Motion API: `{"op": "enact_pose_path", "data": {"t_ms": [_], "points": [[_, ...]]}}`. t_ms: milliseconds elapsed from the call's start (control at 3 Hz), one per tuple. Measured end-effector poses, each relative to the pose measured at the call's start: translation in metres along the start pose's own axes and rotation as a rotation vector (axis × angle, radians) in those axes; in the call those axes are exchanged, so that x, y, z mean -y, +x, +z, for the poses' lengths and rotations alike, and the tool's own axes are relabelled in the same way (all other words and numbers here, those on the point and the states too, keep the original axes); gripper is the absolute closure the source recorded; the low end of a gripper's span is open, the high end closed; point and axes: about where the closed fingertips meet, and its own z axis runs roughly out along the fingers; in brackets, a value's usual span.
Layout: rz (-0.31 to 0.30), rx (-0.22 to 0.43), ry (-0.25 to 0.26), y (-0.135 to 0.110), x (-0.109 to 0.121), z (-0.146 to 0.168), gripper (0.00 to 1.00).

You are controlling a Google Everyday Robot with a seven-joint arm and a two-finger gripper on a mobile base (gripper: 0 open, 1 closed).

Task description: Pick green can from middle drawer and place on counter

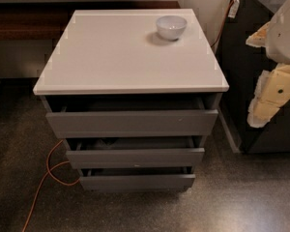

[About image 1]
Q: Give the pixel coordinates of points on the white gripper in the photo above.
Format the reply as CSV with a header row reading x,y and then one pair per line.
x,y
285,38

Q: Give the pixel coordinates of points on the dark wooden bench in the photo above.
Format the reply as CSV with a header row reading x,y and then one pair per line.
x,y
47,21

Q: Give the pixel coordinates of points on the white ceramic bowl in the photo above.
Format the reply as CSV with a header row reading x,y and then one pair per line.
x,y
171,27

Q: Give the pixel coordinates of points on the black side cabinet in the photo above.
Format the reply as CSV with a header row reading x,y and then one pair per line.
x,y
242,65

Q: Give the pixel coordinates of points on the white-topped grey drawer cabinet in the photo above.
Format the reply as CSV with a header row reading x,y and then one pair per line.
x,y
120,53

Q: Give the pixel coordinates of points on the grey top drawer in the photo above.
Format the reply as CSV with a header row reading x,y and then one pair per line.
x,y
130,116

